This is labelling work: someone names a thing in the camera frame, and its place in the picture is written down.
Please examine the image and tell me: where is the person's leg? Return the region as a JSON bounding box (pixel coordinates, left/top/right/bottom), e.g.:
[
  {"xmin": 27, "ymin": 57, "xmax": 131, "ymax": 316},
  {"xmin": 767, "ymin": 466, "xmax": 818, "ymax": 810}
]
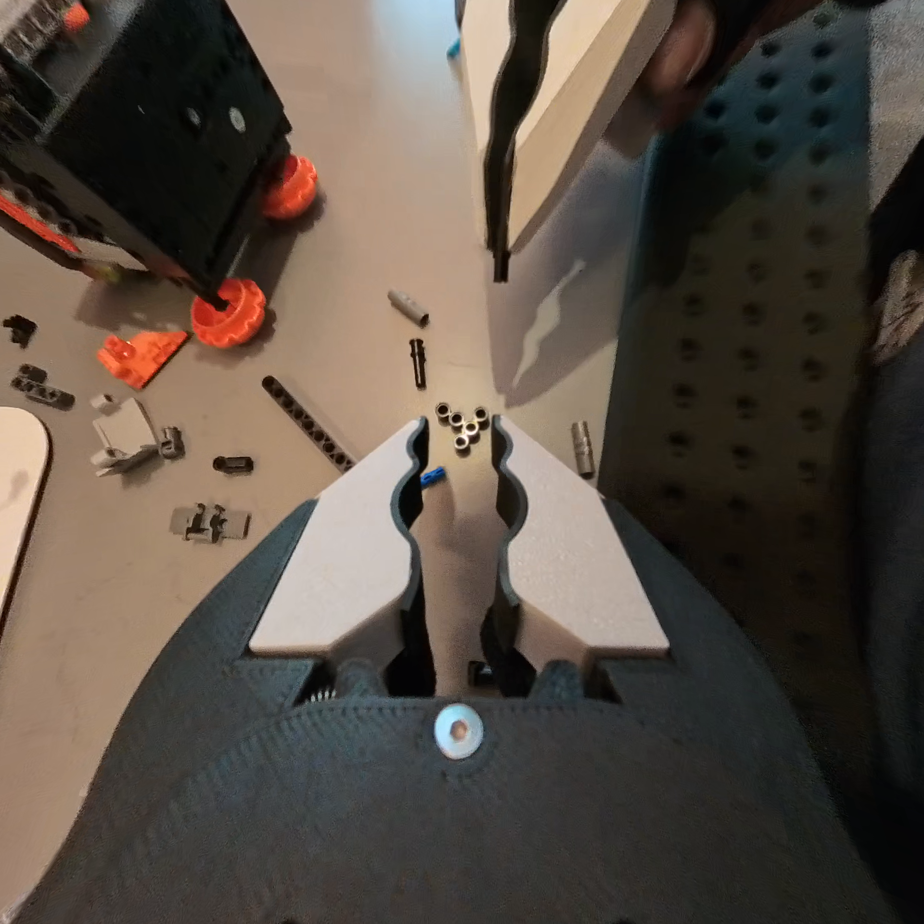
[{"xmin": 859, "ymin": 346, "xmax": 924, "ymax": 903}]

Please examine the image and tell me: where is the dark perforated pad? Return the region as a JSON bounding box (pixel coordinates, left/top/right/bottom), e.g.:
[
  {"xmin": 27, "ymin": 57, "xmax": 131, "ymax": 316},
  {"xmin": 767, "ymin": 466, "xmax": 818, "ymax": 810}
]
[{"xmin": 598, "ymin": 0, "xmax": 889, "ymax": 817}]

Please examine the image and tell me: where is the white patterned shoe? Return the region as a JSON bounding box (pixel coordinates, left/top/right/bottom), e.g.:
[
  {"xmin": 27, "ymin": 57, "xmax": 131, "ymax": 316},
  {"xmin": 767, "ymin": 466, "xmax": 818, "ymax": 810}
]
[{"xmin": 870, "ymin": 249, "xmax": 924, "ymax": 365}]

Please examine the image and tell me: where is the grey track link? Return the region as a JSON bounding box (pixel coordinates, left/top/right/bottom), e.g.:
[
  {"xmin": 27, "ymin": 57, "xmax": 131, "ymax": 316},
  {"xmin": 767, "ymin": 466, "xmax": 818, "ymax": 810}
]
[{"xmin": 169, "ymin": 503, "xmax": 252, "ymax": 542}]

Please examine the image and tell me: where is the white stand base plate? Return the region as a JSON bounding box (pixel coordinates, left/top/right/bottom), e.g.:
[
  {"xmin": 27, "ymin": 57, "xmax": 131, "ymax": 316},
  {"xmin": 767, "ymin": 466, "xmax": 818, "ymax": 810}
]
[{"xmin": 0, "ymin": 406, "xmax": 51, "ymax": 629}]

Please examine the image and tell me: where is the dark grey bent liftarm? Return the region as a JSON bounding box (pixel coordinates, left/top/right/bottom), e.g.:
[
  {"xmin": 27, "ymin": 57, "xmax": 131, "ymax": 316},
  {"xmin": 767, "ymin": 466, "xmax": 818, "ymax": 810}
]
[{"xmin": 10, "ymin": 363, "xmax": 76, "ymax": 411}]

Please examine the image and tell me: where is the black long holed beam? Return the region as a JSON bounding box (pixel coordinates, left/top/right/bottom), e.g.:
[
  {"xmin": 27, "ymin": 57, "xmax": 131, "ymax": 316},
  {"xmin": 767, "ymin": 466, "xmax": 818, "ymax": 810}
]
[{"xmin": 261, "ymin": 374, "xmax": 358, "ymax": 474}]

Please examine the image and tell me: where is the person's right hand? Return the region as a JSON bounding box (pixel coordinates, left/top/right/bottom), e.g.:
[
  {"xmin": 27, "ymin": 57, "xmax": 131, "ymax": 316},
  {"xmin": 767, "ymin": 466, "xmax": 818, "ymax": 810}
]
[{"xmin": 634, "ymin": 0, "xmax": 721, "ymax": 132}]

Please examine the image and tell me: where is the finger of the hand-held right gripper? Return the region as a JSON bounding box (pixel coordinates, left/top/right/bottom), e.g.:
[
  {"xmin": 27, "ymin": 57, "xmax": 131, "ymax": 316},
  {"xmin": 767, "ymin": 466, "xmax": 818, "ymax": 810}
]
[
  {"xmin": 459, "ymin": 0, "xmax": 551, "ymax": 284},
  {"xmin": 507, "ymin": 0, "xmax": 678, "ymax": 252}
]

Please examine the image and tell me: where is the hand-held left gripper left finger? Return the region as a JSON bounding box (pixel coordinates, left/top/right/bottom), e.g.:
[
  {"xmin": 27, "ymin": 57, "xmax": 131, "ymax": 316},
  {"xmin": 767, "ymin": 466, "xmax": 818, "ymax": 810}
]
[{"xmin": 247, "ymin": 417, "xmax": 437, "ymax": 680}]

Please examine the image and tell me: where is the grey curved panel piece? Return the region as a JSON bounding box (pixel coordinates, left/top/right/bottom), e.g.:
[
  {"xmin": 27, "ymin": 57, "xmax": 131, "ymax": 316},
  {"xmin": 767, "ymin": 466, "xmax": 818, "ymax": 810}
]
[{"xmin": 90, "ymin": 397, "xmax": 186, "ymax": 479}]

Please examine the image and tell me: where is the cluster of black bushings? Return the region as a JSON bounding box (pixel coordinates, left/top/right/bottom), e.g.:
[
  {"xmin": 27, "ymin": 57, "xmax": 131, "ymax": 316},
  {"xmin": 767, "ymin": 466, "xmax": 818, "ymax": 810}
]
[{"xmin": 435, "ymin": 401, "xmax": 492, "ymax": 454}]

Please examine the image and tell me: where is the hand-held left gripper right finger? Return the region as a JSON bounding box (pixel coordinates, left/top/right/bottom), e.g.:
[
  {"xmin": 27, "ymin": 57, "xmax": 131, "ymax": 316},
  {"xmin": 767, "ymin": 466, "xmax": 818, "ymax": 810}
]
[{"xmin": 480, "ymin": 416, "xmax": 672, "ymax": 680}]

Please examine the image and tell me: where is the orange wedge plate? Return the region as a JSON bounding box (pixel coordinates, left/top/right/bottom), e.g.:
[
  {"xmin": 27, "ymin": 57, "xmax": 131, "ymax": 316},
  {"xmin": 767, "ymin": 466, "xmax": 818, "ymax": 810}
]
[{"xmin": 97, "ymin": 331, "xmax": 190, "ymax": 391}]

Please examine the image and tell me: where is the building block robot vehicle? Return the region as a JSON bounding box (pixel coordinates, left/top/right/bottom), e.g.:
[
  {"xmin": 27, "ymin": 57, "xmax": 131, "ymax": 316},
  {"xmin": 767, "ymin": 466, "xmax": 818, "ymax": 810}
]
[{"xmin": 0, "ymin": 0, "xmax": 320, "ymax": 349}]

